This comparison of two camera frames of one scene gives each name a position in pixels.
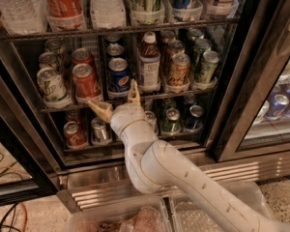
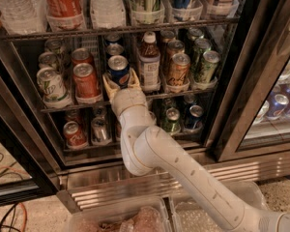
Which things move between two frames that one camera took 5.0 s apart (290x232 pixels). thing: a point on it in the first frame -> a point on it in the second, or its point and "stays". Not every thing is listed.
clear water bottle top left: (22, 8) stays
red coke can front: (86, 82) stays
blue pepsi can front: (118, 75) stays
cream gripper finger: (104, 110) -> (111, 88)
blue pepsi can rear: (113, 38) stays
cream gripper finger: (133, 95) -> (133, 81)
